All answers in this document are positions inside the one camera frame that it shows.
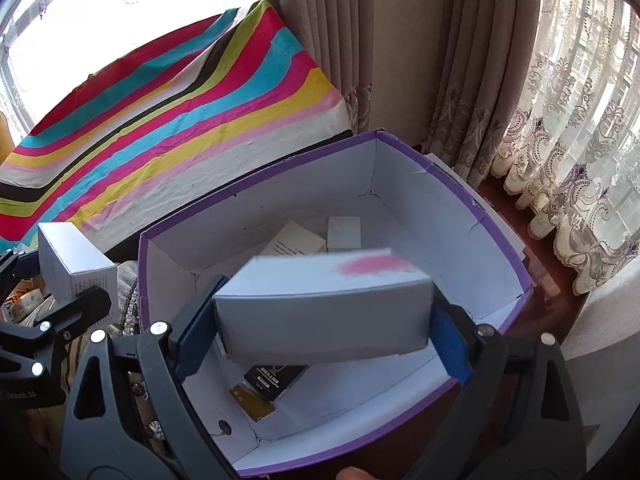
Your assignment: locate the small white cube box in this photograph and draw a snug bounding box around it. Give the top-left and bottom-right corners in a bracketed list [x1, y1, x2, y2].
[37, 222, 119, 306]

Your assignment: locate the rainbow striped cloth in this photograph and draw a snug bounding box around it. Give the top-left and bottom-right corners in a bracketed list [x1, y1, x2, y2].
[0, 0, 354, 261]

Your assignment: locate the orange white box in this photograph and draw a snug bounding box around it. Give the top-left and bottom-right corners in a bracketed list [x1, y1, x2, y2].
[11, 284, 50, 320]

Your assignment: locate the white box black text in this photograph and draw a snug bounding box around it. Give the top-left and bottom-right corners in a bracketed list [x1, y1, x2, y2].
[260, 221, 327, 257]

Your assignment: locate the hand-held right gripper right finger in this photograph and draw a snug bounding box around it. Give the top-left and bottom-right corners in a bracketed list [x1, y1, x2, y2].
[400, 287, 588, 480]

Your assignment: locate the pale grey box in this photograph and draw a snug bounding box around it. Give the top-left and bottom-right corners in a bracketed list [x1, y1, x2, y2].
[327, 215, 362, 252]

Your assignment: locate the purple cardboard box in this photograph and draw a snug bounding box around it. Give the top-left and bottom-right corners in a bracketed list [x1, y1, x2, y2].
[136, 129, 532, 478]

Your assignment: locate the gold box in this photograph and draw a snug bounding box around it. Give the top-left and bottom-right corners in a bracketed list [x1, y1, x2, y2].
[229, 382, 277, 424]

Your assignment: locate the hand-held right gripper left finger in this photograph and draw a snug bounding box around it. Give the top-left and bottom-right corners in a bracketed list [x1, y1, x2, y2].
[60, 274, 241, 480]

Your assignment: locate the white box pink print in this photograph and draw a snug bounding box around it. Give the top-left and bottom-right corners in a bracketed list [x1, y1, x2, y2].
[213, 247, 434, 364]

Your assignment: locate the white lace curtain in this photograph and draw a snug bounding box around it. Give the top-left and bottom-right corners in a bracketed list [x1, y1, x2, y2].
[492, 0, 640, 297]

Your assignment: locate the beige curtain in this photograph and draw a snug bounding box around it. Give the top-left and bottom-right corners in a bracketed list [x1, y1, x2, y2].
[247, 0, 545, 182]

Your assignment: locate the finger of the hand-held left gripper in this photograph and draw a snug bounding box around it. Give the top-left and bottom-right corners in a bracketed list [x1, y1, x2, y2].
[0, 250, 41, 303]
[35, 287, 112, 342]

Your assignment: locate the black box white label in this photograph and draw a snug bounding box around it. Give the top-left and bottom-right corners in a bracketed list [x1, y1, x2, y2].
[243, 362, 309, 402]

